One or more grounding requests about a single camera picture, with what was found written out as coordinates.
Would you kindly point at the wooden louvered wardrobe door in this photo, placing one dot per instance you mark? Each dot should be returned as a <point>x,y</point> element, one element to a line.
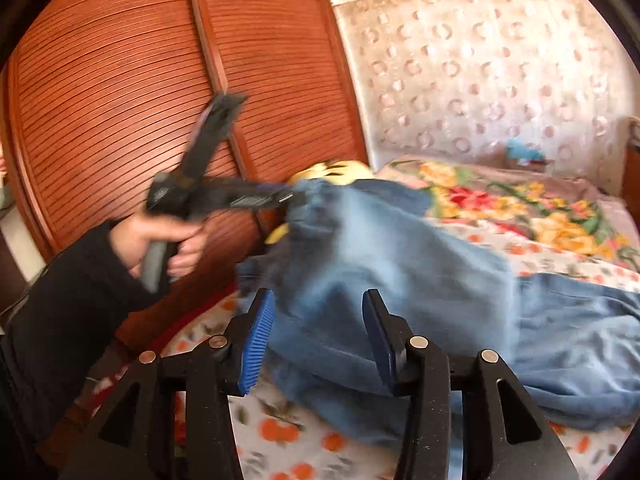
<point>100,95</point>

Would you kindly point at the blue item in box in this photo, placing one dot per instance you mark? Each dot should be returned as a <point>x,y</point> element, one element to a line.
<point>522,154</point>

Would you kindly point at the black sleeved left forearm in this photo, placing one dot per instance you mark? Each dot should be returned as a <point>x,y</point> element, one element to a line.
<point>67,321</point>

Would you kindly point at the floral blanket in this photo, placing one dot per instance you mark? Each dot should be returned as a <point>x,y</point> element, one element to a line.
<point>571,215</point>

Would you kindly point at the left hand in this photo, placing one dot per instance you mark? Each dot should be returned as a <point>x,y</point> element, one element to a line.
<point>150,242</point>

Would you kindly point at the blue denim jeans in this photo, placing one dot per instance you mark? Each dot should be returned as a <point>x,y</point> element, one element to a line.
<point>567,325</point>

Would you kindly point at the circle pattern sheer curtain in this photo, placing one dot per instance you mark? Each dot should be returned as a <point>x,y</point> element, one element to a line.
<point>464,79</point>

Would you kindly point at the yellow Pikachu plush toy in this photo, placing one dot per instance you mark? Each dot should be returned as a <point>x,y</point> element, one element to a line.
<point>342,172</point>

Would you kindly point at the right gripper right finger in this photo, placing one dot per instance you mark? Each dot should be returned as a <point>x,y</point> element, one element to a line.
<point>505,435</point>

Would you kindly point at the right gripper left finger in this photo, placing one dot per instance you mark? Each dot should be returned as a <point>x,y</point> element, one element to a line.
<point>171,414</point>

